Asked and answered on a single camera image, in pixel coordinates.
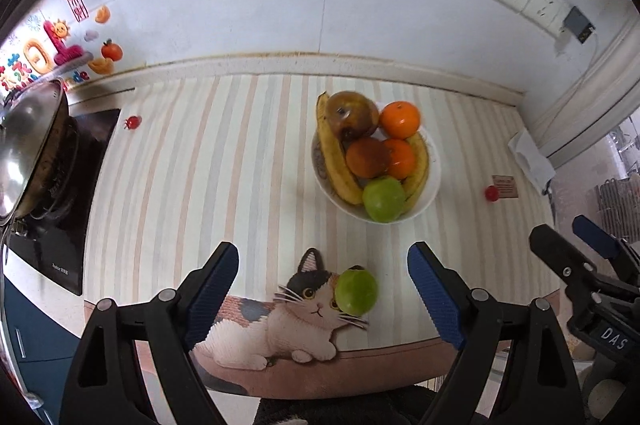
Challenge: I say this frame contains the white plate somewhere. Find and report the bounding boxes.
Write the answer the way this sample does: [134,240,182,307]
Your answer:
[311,105,442,224]

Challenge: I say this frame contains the orange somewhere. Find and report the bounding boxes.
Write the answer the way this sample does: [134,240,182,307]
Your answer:
[385,137,418,180]
[378,101,422,140]

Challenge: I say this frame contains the blue cabinet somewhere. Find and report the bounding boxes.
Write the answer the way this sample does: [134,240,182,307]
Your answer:
[0,277,81,425]

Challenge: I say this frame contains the striped cat print mat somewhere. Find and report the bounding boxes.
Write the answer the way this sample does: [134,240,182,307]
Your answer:
[82,72,566,398]

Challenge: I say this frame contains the brown green apple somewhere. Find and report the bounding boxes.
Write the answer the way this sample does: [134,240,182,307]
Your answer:
[326,91,381,140]

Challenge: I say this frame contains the person's dark fleece clothing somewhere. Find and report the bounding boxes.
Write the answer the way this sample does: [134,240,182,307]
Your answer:
[252,387,451,425]

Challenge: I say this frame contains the group of colourful wall stickers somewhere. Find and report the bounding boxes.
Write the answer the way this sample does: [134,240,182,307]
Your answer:
[0,0,123,93]

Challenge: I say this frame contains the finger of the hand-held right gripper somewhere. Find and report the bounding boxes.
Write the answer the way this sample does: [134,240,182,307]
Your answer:
[529,224,601,306]
[572,214,640,288]

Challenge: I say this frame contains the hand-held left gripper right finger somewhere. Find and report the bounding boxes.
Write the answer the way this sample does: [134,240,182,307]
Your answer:
[407,241,586,425]

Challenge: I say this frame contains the yellow banana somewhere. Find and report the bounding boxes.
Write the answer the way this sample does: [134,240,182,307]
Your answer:
[397,132,430,216]
[315,91,365,206]

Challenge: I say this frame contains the steel wok with lid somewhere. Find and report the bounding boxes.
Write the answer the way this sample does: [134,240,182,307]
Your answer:
[0,80,81,228]

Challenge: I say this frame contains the frosted glass door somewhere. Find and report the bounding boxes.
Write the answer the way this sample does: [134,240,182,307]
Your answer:
[550,105,640,256]

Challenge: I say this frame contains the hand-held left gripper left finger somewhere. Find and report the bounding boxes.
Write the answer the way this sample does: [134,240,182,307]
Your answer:
[60,241,240,425]

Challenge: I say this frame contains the black charger plug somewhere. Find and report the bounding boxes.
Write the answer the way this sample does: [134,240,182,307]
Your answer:
[562,6,597,43]

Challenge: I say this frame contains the black induction cooktop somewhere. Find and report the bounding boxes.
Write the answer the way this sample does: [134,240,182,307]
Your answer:
[7,107,122,297]

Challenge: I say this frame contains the small brown card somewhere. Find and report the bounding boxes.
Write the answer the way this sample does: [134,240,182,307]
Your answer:
[491,175,518,198]

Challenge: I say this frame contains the white door frame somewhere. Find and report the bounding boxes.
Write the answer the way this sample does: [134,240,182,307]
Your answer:
[525,20,640,166]

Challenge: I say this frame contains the white folded paper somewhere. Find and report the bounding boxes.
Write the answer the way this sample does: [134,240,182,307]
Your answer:
[507,128,557,196]

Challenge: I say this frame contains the dark orange fruit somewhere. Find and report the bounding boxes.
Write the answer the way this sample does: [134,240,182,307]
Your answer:
[345,137,391,180]

